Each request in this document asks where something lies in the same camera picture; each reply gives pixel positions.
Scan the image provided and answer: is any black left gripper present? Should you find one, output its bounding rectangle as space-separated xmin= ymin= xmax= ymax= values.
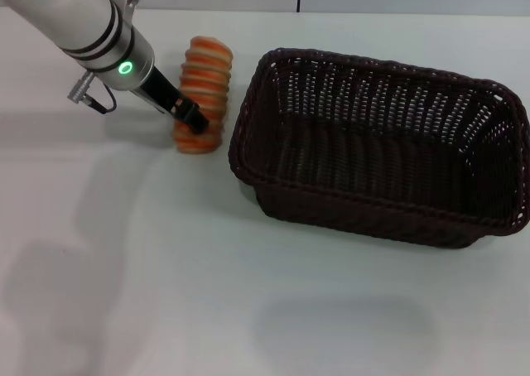
xmin=132 ymin=65 xmax=210 ymax=136

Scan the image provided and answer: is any orange striped twisted bread loaf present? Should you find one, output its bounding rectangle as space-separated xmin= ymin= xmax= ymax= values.
xmin=172 ymin=36 xmax=234 ymax=156

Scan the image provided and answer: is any black woven plastic basket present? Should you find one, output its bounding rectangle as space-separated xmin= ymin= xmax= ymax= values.
xmin=226 ymin=47 xmax=530 ymax=251

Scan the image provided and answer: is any silver connector with black cable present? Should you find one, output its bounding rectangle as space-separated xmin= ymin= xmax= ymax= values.
xmin=68 ymin=71 xmax=116 ymax=114

